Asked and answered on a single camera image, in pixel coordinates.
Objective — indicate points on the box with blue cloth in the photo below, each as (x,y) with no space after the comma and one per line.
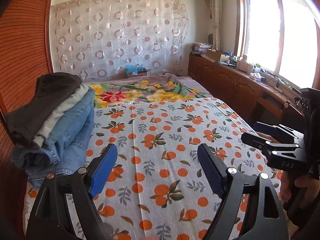
(135,71)

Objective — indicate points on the floral pink blanket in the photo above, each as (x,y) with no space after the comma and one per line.
(145,89)

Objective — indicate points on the dark blue folded jeans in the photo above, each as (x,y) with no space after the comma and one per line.
(63,155)

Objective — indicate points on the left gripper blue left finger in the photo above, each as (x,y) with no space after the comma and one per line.
(50,218)

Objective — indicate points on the stack of books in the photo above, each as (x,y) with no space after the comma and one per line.
(200,48)

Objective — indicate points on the window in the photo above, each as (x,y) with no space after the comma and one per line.
(282,36)

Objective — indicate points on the window curtain drape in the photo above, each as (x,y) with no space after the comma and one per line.
(215,23)

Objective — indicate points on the black pants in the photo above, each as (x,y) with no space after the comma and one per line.
(51,90)

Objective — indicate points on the orange-print bed sheet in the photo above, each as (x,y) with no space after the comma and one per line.
(157,186)

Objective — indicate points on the light blue folded jeans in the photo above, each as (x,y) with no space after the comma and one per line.
(67,124)

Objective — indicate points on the circle-pattern sheer curtain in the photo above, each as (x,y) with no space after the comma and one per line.
(101,39)

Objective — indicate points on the beige folded pants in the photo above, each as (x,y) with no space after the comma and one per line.
(43,133)

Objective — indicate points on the person's dark clothed body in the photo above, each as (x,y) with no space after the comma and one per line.
(307,221)

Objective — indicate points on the white jug bottle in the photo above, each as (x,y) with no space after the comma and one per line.
(242,63)

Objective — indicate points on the cardboard box on cabinet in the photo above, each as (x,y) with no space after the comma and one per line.
(214,54)

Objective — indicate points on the wooden sideboard cabinet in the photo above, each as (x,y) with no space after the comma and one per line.
(252,100)

